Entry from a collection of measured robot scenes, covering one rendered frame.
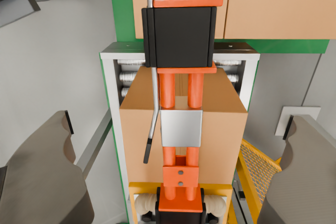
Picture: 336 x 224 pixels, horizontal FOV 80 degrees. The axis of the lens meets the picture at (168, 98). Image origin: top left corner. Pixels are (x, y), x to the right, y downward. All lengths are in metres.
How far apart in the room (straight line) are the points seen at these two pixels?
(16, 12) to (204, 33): 0.77
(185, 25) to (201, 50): 0.03
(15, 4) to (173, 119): 0.74
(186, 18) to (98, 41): 1.41
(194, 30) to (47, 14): 1.55
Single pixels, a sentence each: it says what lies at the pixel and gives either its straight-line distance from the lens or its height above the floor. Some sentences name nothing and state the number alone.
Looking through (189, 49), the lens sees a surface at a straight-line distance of 0.24.
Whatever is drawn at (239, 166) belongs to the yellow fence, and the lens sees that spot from 1.46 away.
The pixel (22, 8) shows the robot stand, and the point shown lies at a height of 0.75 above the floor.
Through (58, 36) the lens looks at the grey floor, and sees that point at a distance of 1.74.
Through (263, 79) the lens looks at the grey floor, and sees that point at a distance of 1.74.
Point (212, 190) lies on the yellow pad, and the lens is 0.62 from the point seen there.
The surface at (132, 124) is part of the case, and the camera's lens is 0.67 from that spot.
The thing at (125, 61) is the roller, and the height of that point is 0.55.
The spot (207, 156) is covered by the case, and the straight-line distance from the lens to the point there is 0.75.
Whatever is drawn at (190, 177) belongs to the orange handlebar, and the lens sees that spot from 0.38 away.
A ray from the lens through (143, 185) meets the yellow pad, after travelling 0.62.
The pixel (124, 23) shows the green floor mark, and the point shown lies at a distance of 1.54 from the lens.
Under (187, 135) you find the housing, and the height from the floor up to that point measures 1.23.
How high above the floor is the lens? 1.48
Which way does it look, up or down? 61 degrees down
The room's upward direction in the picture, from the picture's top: 174 degrees counter-clockwise
